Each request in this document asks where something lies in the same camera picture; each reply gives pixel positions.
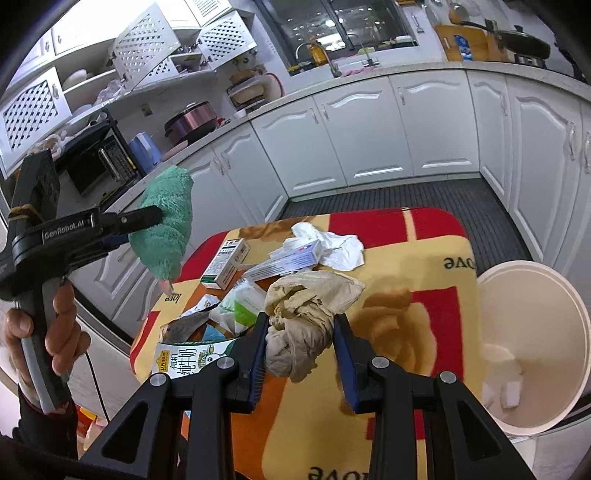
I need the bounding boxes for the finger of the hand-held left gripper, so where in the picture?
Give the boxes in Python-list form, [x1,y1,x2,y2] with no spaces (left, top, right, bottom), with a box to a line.
[102,205,163,232]
[95,231,134,254]

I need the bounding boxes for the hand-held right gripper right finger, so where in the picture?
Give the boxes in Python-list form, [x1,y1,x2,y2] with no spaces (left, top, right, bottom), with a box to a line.
[333,313,529,480]

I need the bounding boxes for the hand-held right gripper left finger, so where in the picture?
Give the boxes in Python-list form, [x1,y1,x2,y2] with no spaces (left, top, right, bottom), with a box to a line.
[76,311,271,480]

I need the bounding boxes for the green fluffy cloth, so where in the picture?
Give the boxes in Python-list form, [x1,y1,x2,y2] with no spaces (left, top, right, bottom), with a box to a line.
[128,166,194,283]

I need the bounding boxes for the beige cloth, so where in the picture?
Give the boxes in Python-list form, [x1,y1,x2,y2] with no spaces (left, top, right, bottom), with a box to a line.
[264,270,366,383]

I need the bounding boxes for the white green milk carton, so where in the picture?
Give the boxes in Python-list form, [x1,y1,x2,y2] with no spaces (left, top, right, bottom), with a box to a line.
[151,336,243,381]

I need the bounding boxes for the cream plastic bin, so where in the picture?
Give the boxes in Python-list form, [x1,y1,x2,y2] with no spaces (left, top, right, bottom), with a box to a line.
[475,261,591,437]

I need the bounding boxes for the person's left forearm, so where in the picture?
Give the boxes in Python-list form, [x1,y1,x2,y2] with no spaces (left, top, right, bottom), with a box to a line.
[0,381,81,480]

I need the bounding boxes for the person's left hand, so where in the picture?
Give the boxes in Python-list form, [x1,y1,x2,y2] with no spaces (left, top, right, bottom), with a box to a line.
[4,281,92,388]

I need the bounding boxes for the white green plastic packet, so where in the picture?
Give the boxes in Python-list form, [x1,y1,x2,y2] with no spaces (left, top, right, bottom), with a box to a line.
[210,281,269,337]

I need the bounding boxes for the blue electric kettle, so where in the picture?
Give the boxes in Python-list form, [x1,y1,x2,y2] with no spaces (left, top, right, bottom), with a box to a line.
[129,133,162,174]

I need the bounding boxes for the black microwave oven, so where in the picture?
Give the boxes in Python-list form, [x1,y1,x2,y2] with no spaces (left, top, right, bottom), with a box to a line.
[55,111,148,197]

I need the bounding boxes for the torn snack wrapper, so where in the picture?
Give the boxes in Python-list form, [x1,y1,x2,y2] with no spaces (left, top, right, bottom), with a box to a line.
[161,295,221,346]

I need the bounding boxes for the white green medicine box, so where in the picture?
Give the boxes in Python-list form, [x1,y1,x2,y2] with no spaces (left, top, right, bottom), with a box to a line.
[201,237,251,291]

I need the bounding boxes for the white blue medicine box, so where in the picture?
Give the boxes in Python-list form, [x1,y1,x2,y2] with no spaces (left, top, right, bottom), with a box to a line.
[242,240,324,281]

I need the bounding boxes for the pink cooking pot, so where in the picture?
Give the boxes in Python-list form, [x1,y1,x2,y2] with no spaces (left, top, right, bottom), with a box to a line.
[164,102,220,145]

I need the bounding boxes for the crumpled white tissue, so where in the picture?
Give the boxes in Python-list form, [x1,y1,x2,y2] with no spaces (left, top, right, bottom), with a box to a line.
[284,222,365,272]

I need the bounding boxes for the white lattice cabinet door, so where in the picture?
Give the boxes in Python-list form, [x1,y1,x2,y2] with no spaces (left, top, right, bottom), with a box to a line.
[198,11,257,63]
[0,67,72,162]
[111,7,183,88]

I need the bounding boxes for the white paper scrap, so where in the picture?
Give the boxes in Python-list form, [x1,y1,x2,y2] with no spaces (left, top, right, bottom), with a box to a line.
[480,345,525,409]

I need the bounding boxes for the white round food container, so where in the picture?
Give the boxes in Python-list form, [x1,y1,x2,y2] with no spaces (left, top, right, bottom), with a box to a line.
[228,69,280,112]

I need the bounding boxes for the orange package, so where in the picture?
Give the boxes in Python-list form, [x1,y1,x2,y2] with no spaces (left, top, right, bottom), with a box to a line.
[76,406,109,457]

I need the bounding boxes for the dark ribbed floor mat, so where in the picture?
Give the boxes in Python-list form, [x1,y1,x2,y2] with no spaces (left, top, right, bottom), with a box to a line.
[265,178,532,264]

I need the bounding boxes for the white base cabinets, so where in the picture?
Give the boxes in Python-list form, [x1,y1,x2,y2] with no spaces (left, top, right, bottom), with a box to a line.
[69,69,591,342]

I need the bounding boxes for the metal kitchen faucet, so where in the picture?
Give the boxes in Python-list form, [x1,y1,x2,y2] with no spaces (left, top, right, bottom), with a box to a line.
[295,42,342,79]

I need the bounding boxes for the kitchen window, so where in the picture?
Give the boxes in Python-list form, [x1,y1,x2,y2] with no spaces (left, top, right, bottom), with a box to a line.
[268,0,419,65]

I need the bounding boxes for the wooden cutting board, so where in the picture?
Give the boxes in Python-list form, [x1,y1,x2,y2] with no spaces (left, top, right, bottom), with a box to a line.
[434,24,497,63]

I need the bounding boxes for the black frying pan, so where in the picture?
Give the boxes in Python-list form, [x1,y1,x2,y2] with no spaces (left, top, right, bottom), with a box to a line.
[455,18,552,58]

